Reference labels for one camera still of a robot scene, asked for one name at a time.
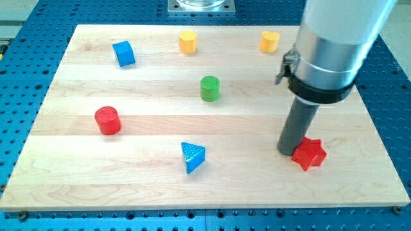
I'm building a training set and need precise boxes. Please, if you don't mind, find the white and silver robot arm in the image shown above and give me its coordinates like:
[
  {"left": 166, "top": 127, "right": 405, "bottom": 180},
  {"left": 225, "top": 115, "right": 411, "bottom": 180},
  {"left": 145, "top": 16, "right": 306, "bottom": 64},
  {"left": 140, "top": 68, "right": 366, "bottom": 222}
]
[{"left": 275, "top": 0, "right": 397, "bottom": 106}]

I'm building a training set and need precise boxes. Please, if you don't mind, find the red star block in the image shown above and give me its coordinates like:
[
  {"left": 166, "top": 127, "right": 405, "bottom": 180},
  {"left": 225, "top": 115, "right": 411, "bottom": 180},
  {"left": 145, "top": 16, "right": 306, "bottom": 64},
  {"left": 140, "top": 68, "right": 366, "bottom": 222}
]
[{"left": 292, "top": 137, "right": 327, "bottom": 171}]

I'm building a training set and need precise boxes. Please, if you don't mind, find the green cylinder block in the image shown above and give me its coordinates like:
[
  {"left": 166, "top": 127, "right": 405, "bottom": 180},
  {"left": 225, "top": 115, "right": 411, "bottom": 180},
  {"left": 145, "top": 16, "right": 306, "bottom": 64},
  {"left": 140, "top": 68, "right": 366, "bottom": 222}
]
[{"left": 200, "top": 76, "right": 220, "bottom": 102}]

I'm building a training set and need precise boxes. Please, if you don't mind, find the blue triangle block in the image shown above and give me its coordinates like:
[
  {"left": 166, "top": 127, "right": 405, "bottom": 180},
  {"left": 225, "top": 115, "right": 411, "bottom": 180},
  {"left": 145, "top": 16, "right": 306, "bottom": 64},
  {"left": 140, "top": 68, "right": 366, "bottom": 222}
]
[{"left": 181, "top": 142, "right": 206, "bottom": 174}]

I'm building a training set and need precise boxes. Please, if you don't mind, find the light wooden board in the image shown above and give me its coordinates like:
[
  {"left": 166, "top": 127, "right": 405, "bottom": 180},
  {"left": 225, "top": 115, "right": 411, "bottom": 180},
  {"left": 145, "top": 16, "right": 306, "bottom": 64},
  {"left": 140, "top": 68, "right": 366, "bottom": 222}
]
[{"left": 1, "top": 25, "right": 410, "bottom": 211}]

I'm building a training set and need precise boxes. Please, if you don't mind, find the yellow hexagon block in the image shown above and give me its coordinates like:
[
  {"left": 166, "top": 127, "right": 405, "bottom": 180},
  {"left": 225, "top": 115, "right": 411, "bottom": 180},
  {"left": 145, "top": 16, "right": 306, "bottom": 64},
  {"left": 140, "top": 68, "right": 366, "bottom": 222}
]
[{"left": 179, "top": 30, "right": 197, "bottom": 53}]

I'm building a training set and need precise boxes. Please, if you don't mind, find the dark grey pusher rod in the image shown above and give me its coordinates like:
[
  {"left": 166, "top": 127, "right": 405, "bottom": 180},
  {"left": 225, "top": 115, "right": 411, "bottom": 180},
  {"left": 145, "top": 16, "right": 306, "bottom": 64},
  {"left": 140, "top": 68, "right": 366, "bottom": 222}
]
[{"left": 277, "top": 97, "right": 319, "bottom": 156}]

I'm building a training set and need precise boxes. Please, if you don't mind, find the yellow heart block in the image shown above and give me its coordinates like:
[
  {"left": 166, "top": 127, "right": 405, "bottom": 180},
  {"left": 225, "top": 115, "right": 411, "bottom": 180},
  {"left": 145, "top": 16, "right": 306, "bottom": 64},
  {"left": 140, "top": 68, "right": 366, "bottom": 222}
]
[{"left": 259, "top": 31, "right": 280, "bottom": 53}]

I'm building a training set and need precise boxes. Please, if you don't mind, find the red cylinder block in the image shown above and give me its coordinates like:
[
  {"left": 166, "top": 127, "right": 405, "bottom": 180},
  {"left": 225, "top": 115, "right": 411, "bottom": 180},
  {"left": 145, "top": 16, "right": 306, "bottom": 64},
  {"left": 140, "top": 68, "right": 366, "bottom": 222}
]
[{"left": 94, "top": 107, "right": 122, "bottom": 135}]

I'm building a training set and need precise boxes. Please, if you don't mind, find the blue cube block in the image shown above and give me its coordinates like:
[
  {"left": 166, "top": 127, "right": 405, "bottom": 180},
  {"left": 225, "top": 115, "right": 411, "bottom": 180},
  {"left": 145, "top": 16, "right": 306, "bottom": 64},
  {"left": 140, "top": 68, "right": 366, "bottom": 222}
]
[{"left": 112, "top": 41, "right": 136, "bottom": 67}]

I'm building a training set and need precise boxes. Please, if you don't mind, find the left board clamp screw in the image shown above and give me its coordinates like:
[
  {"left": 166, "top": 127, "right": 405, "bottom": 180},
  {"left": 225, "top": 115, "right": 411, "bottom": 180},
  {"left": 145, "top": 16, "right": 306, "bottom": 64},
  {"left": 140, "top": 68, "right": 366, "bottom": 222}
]
[{"left": 16, "top": 211, "right": 28, "bottom": 222}]

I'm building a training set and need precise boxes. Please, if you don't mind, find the board clamp screw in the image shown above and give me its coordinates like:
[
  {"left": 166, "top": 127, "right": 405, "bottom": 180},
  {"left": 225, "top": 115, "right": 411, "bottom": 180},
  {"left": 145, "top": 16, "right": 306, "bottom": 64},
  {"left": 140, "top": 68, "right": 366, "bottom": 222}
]
[
  {"left": 392, "top": 206, "right": 403, "bottom": 215},
  {"left": 16, "top": 211, "right": 28, "bottom": 222}
]

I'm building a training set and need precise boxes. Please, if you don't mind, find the right board clamp screw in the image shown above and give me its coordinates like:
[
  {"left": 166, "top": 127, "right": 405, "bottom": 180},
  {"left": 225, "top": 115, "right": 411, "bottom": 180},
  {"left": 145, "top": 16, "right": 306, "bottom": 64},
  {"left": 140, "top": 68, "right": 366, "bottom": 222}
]
[{"left": 392, "top": 206, "right": 403, "bottom": 215}]

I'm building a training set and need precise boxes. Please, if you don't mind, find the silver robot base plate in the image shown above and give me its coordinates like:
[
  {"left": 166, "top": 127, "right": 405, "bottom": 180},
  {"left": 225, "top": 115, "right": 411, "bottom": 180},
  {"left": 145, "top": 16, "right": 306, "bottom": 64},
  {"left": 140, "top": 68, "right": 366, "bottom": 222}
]
[{"left": 167, "top": 0, "right": 236, "bottom": 15}]

